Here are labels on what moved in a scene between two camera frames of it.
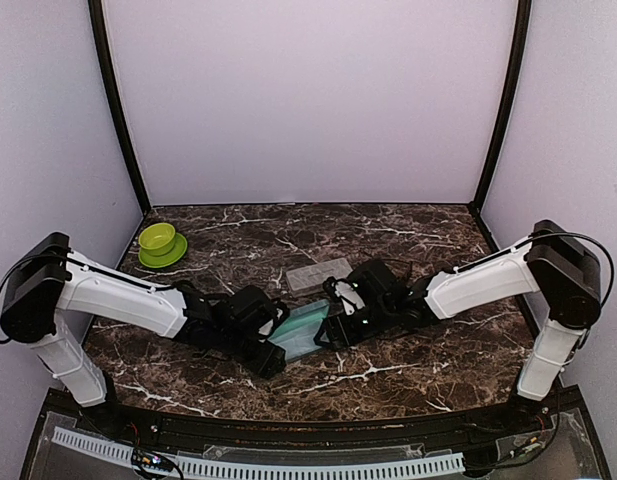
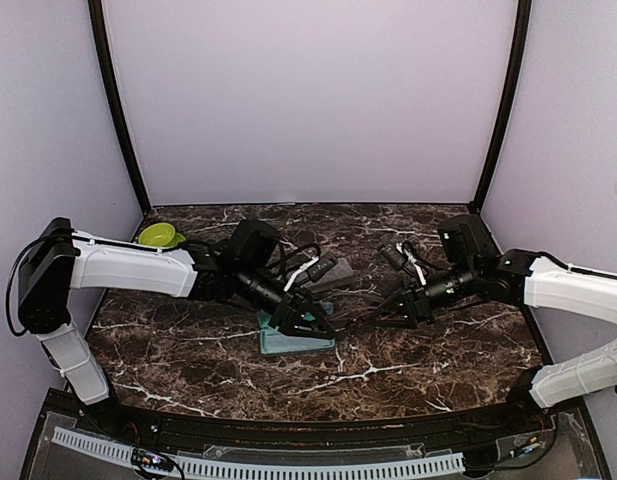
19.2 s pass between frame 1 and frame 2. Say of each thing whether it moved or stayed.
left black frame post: stayed
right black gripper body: moved
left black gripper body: moved
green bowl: stayed
